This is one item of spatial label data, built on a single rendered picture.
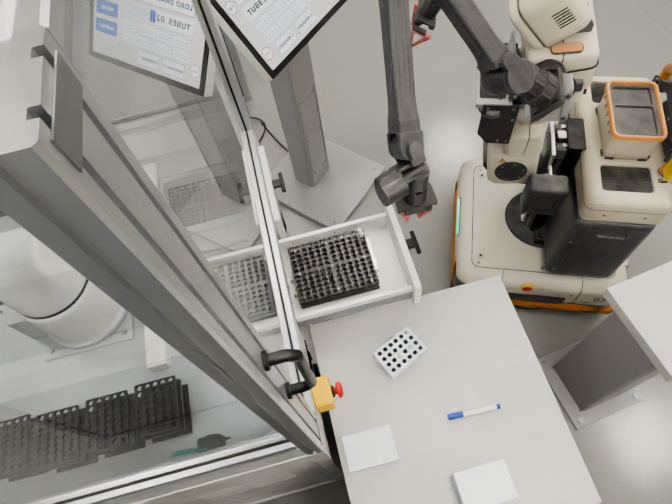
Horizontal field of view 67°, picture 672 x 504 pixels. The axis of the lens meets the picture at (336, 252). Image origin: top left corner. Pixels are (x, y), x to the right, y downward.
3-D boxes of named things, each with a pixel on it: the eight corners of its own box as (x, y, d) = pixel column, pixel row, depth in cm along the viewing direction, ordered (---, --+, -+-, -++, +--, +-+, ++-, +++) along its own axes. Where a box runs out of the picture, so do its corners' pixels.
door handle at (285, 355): (317, 376, 79) (297, 338, 63) (320, 392, 78) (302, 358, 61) (286, 384, 79) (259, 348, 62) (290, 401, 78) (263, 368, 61)
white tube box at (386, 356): (406, 330, 143) (406, 325, 140) (426, 352, 140) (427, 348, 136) (372, 357, 140) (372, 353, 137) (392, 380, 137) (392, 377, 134)
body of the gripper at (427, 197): (390, 195, 128) (391, 177, 121) (429, 186, 128) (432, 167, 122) (398, 215, 125) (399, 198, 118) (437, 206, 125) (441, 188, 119)
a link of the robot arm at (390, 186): (419, 137, 111) (401, 136, 118) (375, 161, 108) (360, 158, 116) (437, 186, 115) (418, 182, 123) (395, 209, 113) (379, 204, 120)
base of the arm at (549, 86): (565, 103, 119) (562, 67, 125) (541, 87, 116) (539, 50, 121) (534, 122, 126) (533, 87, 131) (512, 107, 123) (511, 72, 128)
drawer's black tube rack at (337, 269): (363, 239, 150) (362, 228, 144) (380, 292, 141) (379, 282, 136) (291, 258, 149) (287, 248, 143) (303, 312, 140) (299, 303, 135)
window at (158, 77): (246, 131, 153) (73, -343, 69) (305, 412, 112) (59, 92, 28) (244, 131, 153) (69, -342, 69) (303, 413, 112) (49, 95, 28)
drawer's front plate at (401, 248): (389, 218, 154) (389, 198, 145) (419, 303, 140) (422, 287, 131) (384, 220, 154) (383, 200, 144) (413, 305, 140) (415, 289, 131)
